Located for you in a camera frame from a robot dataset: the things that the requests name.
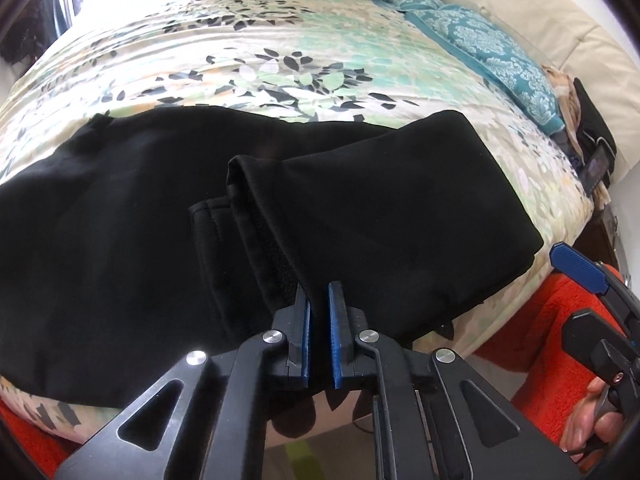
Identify black pants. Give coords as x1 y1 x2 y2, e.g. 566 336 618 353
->
1 106 542 408

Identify person's right hand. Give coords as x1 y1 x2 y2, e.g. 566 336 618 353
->
560 377 625 452

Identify black phone on bedside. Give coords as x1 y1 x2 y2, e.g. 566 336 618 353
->
579 144 610 195

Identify beige cloth on bedside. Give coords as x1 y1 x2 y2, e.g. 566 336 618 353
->
542 65 585 164

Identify teal patterned pillow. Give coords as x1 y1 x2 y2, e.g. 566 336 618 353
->
406 4 565 136

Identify cream padded headboard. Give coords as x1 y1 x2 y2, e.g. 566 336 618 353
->
442 0 639 182

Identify floral bed cover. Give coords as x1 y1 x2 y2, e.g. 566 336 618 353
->
0 0 597 449

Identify dark clothes on hanger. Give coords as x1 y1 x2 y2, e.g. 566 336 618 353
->
1 0 82 65

